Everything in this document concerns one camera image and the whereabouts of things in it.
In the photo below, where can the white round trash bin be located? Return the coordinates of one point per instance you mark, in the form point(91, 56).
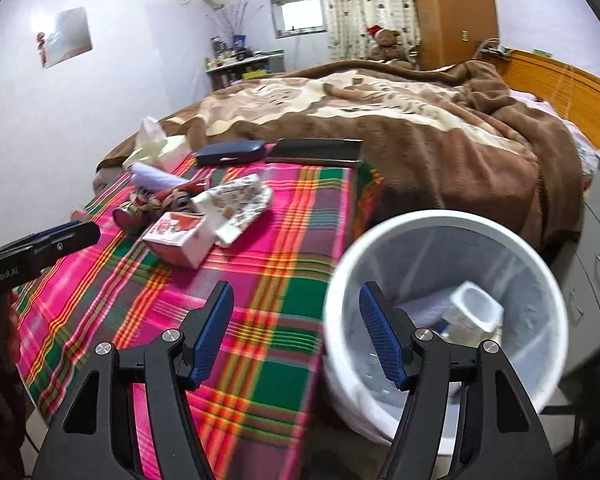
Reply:
point(340, 270)

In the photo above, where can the soft tissue pack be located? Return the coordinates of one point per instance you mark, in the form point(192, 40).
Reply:
point(155, 145)

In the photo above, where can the silver wall poster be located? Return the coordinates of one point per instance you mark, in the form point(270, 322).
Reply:
point(67, 35)

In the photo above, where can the pink green plaid bed sheet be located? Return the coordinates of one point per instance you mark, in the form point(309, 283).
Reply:
point(260, 280)

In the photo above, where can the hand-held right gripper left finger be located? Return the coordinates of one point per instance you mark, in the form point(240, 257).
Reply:
point(212, 330)

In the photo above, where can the wooden wardrobe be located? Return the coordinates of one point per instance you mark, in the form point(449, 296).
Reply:
point(455, 10)

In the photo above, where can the cluttered shelf unit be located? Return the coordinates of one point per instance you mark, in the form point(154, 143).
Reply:
point(230, 72)

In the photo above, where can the white plastic yogurt cup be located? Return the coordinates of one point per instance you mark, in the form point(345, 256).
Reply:
point(475, 310)

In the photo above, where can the pale pink bedding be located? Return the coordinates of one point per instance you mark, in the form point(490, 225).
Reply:
point(575, 145)

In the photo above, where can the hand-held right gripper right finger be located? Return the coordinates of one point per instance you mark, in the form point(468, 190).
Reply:
point(380, 335)

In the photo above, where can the dried branches bunch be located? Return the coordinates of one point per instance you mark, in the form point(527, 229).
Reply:
point(235, 25)

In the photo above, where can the small window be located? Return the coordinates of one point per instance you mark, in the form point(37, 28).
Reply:
point(300, 15)

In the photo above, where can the red drink can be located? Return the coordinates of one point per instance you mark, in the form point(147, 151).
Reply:
point(130, 215)
point(175, 197)

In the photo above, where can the white power strip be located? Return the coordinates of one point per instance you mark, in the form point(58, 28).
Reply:
point(492, 51)

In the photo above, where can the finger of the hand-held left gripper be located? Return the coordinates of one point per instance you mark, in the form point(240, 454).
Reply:
point(80, 237)
point(60, 230)

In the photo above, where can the white red carton box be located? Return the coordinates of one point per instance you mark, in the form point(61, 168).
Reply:
point(180, 240)

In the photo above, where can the brown patterned blanket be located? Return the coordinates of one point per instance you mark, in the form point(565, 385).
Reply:
point(430, 150)

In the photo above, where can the wooden bed headboard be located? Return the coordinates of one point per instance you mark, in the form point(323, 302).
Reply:
point(580, 90)

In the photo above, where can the small pink object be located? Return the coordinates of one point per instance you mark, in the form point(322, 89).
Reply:
point(77, 213)

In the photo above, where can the patterned curtain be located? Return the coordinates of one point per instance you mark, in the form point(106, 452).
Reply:
point(365, 0)

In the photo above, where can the brown teddy bear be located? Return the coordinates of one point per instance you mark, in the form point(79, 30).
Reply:
point(387, 45)

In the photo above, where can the dark blue glasses case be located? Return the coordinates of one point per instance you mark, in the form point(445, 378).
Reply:
point(230, 152)

